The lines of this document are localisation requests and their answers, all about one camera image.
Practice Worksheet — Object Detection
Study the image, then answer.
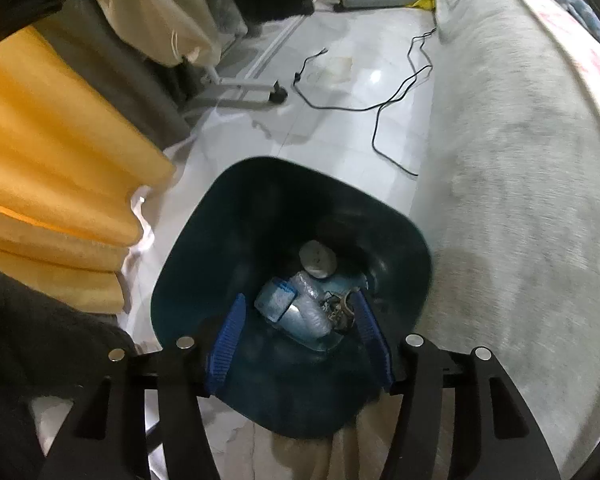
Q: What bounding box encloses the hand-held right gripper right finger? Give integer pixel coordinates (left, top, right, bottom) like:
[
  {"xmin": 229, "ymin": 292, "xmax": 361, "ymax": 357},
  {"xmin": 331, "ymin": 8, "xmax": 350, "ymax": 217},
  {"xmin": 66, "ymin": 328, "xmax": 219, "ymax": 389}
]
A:
[{"xmin": 352, "ymin": 290, "xmax": 563, "ymax": 480}]

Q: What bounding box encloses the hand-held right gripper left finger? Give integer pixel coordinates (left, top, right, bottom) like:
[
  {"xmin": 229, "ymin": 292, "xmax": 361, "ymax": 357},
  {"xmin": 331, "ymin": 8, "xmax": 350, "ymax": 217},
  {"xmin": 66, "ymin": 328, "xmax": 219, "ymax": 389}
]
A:
[{"xmin": 37, "ymin": 292, "xmax": 247, "ymax": 480}]

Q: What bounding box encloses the blue tissue packet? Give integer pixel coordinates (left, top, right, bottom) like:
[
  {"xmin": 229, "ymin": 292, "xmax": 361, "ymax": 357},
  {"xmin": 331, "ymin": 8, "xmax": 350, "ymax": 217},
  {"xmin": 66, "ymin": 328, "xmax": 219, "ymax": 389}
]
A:
[{"xmin": 254, "ymin": 277, "xmax": 301, "ymax": 323}]

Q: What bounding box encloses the bubble wrap piece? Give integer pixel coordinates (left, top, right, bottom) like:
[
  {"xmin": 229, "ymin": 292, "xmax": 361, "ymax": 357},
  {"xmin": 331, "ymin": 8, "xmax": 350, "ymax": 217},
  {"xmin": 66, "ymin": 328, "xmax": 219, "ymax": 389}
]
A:
[{"xmin": 280, "ymin": 272, "xmax": 333, "ymax": 339}]

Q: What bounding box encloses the dark teal trash bin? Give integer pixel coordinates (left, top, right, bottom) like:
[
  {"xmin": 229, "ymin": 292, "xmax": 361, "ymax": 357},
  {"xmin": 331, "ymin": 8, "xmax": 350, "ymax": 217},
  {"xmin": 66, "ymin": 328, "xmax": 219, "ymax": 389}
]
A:
[{"xmin": 149, "ymin": 156, "xmax": 433, "ymax": 440}]

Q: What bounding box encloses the beige garment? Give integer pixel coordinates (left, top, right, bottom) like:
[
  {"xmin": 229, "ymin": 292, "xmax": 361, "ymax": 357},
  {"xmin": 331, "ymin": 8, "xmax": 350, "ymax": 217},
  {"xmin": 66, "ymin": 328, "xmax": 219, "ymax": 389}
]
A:
[{"xmin": 90, "ymin": 0, "xmax": 224, "ymax": 68}]

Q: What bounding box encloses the dark grey garment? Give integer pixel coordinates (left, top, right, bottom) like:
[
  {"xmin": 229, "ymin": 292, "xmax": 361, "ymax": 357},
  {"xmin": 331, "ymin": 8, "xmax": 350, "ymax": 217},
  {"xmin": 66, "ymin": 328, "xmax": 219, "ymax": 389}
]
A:
[{"xmin": 30, "ymin": 0, "xmax": 193, "ymax": 148}]

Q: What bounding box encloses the white clothes rack base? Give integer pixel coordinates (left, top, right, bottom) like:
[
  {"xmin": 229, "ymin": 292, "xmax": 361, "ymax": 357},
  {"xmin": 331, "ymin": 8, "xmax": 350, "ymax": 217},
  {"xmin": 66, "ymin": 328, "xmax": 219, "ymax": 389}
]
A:
[{"xmin": 200, "ymin": 7, "xmax": 321, "ymax": 107}]

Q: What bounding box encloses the yellow garment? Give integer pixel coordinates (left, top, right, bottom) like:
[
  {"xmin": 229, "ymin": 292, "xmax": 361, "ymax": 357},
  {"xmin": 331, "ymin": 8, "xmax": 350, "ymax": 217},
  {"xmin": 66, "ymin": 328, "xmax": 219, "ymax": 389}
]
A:
[{"xmin": 0, "ymin": 25, "xmax": 177, "ymax": 317}]

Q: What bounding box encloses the dark fleece garment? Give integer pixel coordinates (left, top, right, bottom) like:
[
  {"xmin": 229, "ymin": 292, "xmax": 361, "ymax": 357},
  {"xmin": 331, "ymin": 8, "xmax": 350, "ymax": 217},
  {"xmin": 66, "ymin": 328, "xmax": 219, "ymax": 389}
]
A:
[{"xmin": 0, "ymin": 262, "xmax": 137, "ymax": 480}]

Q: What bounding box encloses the grey upholstered bed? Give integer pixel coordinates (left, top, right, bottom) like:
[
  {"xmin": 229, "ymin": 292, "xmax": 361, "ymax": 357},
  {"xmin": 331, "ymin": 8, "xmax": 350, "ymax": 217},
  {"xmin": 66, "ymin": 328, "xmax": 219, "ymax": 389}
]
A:
[{"xmin": 272, "ymin": 0, "xmax": 600, "ymax": 480}]

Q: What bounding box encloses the pink printed blanket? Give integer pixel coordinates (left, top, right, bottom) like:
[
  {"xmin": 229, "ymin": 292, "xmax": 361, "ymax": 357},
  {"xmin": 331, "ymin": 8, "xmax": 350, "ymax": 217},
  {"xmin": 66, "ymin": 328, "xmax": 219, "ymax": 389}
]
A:
[{"xmin": 507, "ymin": 0, "xmax": 600, "ymax": 116}]

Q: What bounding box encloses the short black cable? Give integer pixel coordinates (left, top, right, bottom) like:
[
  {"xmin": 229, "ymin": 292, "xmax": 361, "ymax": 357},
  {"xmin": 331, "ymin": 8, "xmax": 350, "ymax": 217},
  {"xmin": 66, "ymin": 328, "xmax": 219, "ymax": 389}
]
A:
[{"xmin": 293, "ymin": 48, "xmax": 329, "ymax": 92}]

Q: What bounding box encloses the long black cable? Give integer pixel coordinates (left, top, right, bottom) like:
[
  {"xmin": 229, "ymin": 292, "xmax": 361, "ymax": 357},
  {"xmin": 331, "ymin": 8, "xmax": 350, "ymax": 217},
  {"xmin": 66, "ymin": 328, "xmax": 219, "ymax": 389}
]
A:
[{"xmin": 300, "ymin": 25, "xmax": 437, "ymax": 177}]

